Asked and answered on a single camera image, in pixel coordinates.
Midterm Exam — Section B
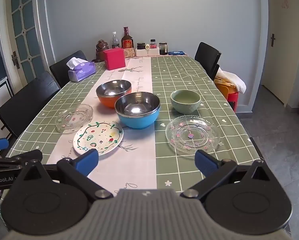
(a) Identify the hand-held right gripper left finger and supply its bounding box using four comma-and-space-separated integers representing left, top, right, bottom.
15, 149, 114, 200

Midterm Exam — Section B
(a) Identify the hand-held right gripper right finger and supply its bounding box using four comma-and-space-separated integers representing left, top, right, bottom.
181, 149, 277, 200

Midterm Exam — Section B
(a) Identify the white painted fruit plate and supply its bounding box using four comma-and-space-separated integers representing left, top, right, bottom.
73, 120, 124, 156

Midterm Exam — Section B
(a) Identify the pink-flowered glass plate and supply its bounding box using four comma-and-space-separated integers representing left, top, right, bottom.
165, 115, 221, 155

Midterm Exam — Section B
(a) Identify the clear glass plate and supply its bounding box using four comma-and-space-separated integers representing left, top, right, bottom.
55, 104, 94, 134

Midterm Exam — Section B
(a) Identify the pale green ceramic bowl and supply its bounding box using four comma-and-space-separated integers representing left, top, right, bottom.
170, 89, 201, 114

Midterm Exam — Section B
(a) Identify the orange steel-lined bowl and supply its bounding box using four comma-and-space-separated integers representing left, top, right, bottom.
96, 79, 133, 109

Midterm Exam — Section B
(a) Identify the blue steel-lined bowl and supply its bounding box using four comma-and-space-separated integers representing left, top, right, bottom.
115, 92, 161, 130

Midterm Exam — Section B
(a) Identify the pink deer-print table runner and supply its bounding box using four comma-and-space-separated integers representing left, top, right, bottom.
47, 56, 158, 195

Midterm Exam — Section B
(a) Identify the black chair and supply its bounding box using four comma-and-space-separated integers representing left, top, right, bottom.
194, 42, 221, 80
0, 71, 61, 139
49, 50, 88, 88

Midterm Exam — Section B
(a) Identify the red stool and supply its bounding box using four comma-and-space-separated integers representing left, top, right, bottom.
227, 90, 239, 113

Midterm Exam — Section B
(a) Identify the orange stool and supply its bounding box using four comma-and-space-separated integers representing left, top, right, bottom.
214, 76, 236, 97

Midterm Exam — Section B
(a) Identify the green checked tablecloth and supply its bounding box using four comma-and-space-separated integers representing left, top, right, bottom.
7, 54, 262, 195

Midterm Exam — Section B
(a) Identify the white cloth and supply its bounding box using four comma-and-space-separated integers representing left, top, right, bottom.
216, 67, 246, 94

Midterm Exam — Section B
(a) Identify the purple tissue pack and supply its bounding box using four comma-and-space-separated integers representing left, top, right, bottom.
66, 57, 97, 82

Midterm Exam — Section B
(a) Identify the pink box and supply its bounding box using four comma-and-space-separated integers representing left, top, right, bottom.
103, 47, 126, 71

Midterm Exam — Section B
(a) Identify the brown figurine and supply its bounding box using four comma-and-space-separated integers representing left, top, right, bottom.
93, 40, 109, 62

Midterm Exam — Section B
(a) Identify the glass-paned door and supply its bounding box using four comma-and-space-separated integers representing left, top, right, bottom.
6, 0, 49, 95

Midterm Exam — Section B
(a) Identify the white container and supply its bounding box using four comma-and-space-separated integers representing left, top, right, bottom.
135, 48, 160, 57

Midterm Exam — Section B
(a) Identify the brown liquor bottle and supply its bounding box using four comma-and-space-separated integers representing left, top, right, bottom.
121, 26, 134, 49

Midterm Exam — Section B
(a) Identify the cream door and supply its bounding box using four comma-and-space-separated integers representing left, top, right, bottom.
262, 0, 299, 105

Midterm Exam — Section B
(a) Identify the dark lever door handle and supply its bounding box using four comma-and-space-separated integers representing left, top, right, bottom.
12, 51, 20, 69

